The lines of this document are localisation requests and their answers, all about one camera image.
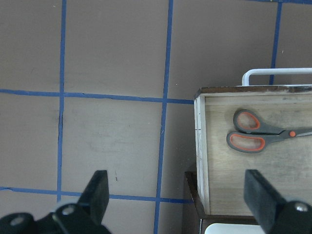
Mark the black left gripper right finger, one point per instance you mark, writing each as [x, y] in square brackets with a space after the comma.
[274, 213]

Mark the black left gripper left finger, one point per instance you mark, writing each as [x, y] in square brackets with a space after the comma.
[83, 217]

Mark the white drawer handle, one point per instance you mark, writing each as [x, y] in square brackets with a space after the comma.
[273, 71]

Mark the dark brown drawer cabinet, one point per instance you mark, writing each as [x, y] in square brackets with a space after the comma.
[194, 219]

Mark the grey orange handled scissors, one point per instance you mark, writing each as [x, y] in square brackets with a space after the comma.
[253, 135]

